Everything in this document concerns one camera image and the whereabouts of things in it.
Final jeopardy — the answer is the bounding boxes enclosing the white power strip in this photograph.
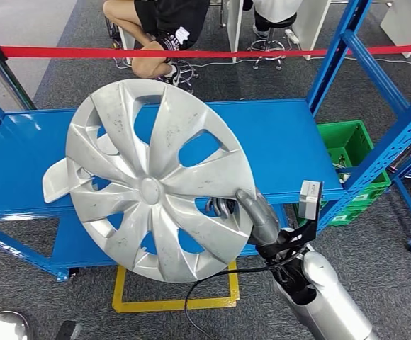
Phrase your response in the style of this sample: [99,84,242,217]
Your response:
[285,28,301,47]

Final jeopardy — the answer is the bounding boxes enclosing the chrome swivel stool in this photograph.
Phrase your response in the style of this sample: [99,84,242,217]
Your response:
[156,59,199,95]

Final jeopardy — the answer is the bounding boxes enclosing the black seat swivel stool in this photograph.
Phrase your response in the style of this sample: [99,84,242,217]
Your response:
[248,13,298,72]

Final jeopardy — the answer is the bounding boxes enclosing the black robot foot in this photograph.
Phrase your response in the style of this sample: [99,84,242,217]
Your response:
[54,320,83,340]

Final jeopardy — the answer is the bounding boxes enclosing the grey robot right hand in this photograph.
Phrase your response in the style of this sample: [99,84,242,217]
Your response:
[205,188,282,247]

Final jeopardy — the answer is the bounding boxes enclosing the white desk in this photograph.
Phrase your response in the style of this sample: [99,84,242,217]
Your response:
[379,0,411,59]
[227,0,333,63]
[118,25,136,66]

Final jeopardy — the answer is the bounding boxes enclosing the person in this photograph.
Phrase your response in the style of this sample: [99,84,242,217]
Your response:
[242,0,304,40]
[102,0,210,88]

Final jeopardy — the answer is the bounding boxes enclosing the silver wheel hubcap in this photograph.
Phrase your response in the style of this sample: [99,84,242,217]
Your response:
[65,78,257,284]

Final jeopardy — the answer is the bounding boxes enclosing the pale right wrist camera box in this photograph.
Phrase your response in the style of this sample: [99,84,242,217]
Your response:
[298,180,324,222]

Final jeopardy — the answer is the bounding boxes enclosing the white curved trim part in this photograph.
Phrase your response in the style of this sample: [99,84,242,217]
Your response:
[42,133,121,204]

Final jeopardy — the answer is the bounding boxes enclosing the white floor cable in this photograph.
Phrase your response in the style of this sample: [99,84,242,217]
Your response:
[191,55,411,69]

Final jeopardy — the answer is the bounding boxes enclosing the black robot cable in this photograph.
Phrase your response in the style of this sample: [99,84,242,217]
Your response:
[184,253,309,340]

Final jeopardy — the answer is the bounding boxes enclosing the green plastic crate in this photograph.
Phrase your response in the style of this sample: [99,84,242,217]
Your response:
[294,200,385,227]
[316,120,392,208]

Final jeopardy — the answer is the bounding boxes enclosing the red barrier belt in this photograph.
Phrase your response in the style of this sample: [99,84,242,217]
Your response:
[0,42,411,60]

